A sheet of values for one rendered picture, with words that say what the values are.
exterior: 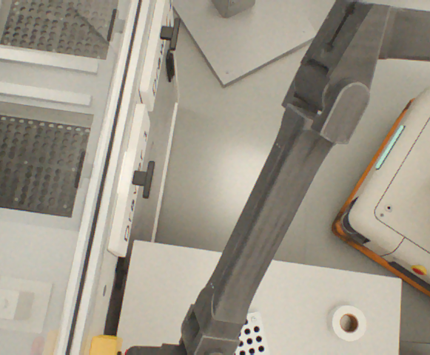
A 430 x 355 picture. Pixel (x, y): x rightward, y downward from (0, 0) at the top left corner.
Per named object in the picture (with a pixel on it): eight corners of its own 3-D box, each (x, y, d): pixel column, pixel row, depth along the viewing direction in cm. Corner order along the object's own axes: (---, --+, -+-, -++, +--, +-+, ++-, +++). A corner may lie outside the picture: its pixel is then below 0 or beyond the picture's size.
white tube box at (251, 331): (257, 310, 104) (259, 310, 100) (267, 352, 102) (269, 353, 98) (199, 325, 103) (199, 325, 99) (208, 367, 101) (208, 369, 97)
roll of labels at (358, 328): (320, 314, 104) (326, 315, 100) (349, 299, 105) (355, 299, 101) (337, 346, 103) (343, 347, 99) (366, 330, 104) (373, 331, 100)
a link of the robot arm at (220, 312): (382, 92, 54) (334, 69, 63) (341, 75, 52) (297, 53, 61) (226, 388, 67) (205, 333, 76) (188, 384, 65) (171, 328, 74)
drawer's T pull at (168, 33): (180, 21, 105) (180, 17, 104) (175, 52, 103) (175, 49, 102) (163, 18, 105) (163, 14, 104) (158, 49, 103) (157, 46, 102)
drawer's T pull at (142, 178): (155, 162, 97) (155, 160, 95) (149, 200, 95) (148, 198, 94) (137, 160, 97) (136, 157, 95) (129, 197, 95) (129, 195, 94)
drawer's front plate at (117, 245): (150, 123, 107) (145, 103, 97) (125, 257, 100) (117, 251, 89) (142, 122, 107) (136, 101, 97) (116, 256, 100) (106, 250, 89)
